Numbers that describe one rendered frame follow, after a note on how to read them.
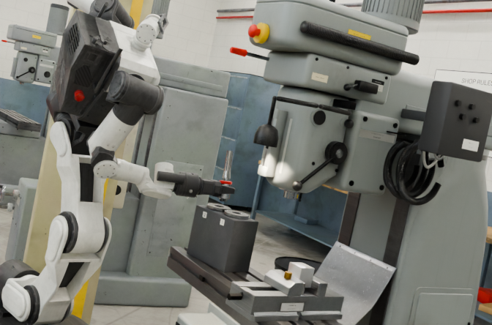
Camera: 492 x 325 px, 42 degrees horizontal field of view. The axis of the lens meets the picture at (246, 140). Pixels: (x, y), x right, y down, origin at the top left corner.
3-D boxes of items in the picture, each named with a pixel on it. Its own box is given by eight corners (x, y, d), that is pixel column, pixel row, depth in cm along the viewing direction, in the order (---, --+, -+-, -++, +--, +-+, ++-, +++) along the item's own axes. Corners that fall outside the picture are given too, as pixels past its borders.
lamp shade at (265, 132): (247, 141, 189) (252, 121, 189) (263, 143, 195) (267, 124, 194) (266, 146, 184) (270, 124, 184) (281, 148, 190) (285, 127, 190)
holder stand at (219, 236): (223, 272, 223) (235, 217, 222) (186, 253, 239) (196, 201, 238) (248, 271, 231) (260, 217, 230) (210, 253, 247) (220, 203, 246)
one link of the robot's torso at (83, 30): (45, 131, 204) (95, 45, 188) (35, 67, 227) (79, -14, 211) (127, 151, 222) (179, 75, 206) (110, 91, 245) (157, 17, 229)
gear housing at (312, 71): (304, 86, 186) (311, 52, 186) (260, 80, 207) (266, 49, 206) (387, 106, 204) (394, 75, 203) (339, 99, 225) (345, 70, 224)
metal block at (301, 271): (297, 287, 191) (302, 268, 191) (285, 280, 196) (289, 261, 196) (310, 288, 194) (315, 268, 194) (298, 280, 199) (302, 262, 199)
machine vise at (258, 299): (252, 321, 178) (259, 283, 177) (223, 302, 190) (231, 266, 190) (343, 319, 198) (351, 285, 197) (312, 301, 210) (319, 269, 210)
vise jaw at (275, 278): (287, 296, 185) (290, 282, 185) (263, 281, 196) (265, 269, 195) (303, 296, 189) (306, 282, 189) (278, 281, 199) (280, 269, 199)
